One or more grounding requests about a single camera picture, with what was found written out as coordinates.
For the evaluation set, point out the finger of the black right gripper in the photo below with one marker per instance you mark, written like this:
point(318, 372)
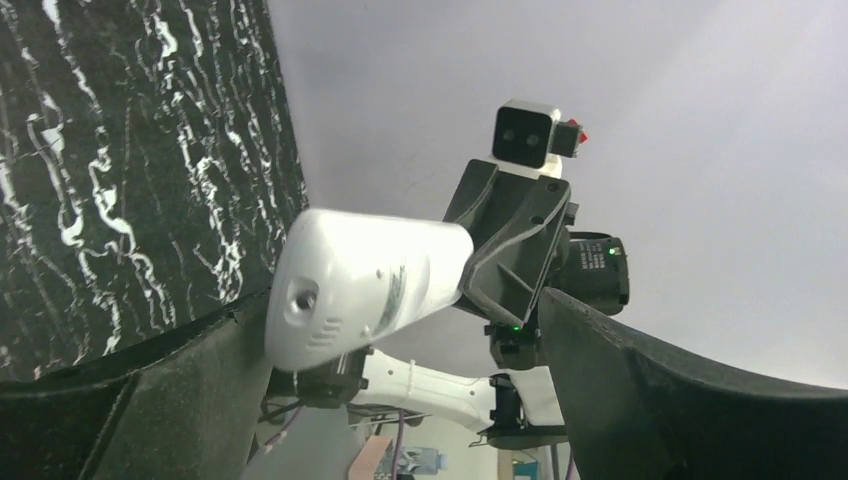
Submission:
point(515, 233)
point(471, 194)

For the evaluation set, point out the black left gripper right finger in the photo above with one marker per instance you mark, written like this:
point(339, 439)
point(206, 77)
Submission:
point(637, 407)

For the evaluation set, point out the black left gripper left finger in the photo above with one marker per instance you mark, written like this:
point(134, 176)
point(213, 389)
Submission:
point(182, 405)

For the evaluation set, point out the white air conditioner remote control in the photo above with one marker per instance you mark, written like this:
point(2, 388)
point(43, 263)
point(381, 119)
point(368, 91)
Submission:
point(345, 280)

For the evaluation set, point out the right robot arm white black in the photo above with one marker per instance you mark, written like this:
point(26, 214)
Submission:
point(515, 408)

